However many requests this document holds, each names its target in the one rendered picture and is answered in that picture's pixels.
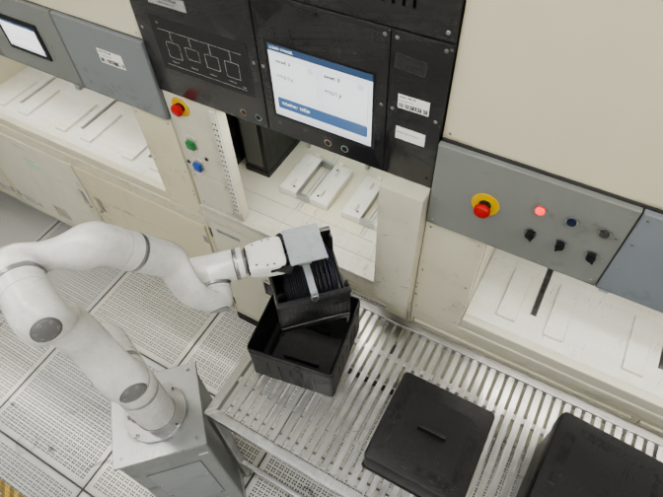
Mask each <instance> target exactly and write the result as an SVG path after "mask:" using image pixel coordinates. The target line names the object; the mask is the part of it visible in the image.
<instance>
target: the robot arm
mask: <svg viewBox="0 0 663 497"><path fill-rule="evenodd" d="M285 250H286V246H285V243H284V240H283V237H282V234H280V233H278V234H277V235H275V236H274V237H270V238H266V239H263V240H259V241H256V242H254V243H251V244H248V245H246V246H245V247H244V248H243V250H241V248H231V249H227V250H223V251H218V252H214V253H211V254H206V255H202V256H198V257H193V258H188V257H187V254H186V252H185V251H184V249H183V248H182V247H181V246H180V245H178V244H176V243H174V242H171V241H168V240H164V239H161V238H157V237H154V236H150V235H147V234H144V233H140V232H137V231H133V230H129V229H126V228H122V227H119V226H116V225H112V224H108V223H104V222H97V221H91V222H86V223H82V224H80V225H77V226H75V227H73V228H71V229H70V230H68V231H66V232H64V233H62V234H60V235H58V236H56V237H54V238H51V239H48V240H45V241H41V242H33V243H13V244H9V245H6V246H4V247H2V248H0V309H1V311H2V313H3V315H4V317H5V319H6V321H7V323H8V324H9V325H10V327H11V328H12V330H13V331H14V332H15V333H16V335H17V336H18V337H19V338H20V339H22V340H23V341H24V342H26V343H27V344H29V345H31V346H32V347H44V346H47V345H50V344H51V345H52V346H54V347H55V348H57V349H58V350H60V351H61V352H62V353H64V354H65V355H66V356H68V357H69V358H70V359H71V360H72V361H73V362H74V363H75V364H76V365H77V366H78V367H79V368H80V370H81V371H82V372H83V373H84V374H85V375H86V376H87V378H88V379H89V380H90V381H91V382H92V383H93V385H94V386H95V387H96V388H97V389H98V390H99V391H100V393H101V394H102V395H103V396H104V397H106V398H107V399H109V400H110V401H112V402H115V403H118V404H119V405H120V406H121V407H122V408H123V409H124V410H125V417H124V421H125V426H126V429H127V431H128V432H129V434H130V435H131V436H132V437H133V438H134V439H136V440H137V441H139V442H142V443H147V444H154V443H159V442H162V441H165V440H167V439H168V438H170V437H171V436H173V435H174V434H175V433H176V432H177V431H178V430H179V429H180V427H181V426H182V425H183V423H184V419H185V416H186V400H185V397H184V395H183V393H182V392H181V391H180V390H179V389H178V388H177V387H175V386H173V385H171V384H167V383H160V382H159V380H158V379H157V378H156V376H155V375H154V373H153V372H152V371H151V369H150V368H149V366H148V365H147V363H146V362H145V360H144V359H143V357H142V356H141V355H140V353H139V352H138V350H137V349H136V347H135V346H134V344H133V343H132V341H131V340H130V338H129V337H128V335H127V334H126V332H125V331H124V330H123V329H122V328H121V327H119V326H118V325H116V324H114V323H111V322H98V321H97V320H96V319H95V318H94V317H93V316H91V315H90V314H89V313H88V312H87V311H86V310H85V309H83V308H82V307H80V306H78V305H76V304H72V303H65V302H64V300H63V299H62V298H61V297H60V295H59V294H58V292H57V291H56V289H55V288H54V286H53V285H52V283H51V281H50V280H49V278H48V276H47V274H46V273H47V272H48V271H50V270H53V269H61V270H68V271H89V270H93V269H96V268H100V267H108V268H113V269H118V270H124V271H129V272H134V273H140V274H146V275H152V276H157V277H160V278H162V280H163V281H164V282H165V284H166V285H167V287H168V288H169V290H170V291H171V292H172V293H173V295H174V296H175V297H176V298H177V299H178V300H179V301H180V302H181V303H183V304H184V305H186V306H187V307H189V308H192V309H194V310H198V311H203V312H209V313H222V312H226V311H228V310H229V309H230V308H231V307H232V305H233V294H232V289H231V282H233V281H237V280H241V279H245V278H248V276H247V274H249V275H252V278H262V277H270V276H276V275H281V274H285V273H287V274H291V273H292V270H293V267H294V266H295V265H294V266H291V264H290V260H289V257H288V255H285V252H284V251H285ZM287 264H289V265H288V266H287Z"/></svg>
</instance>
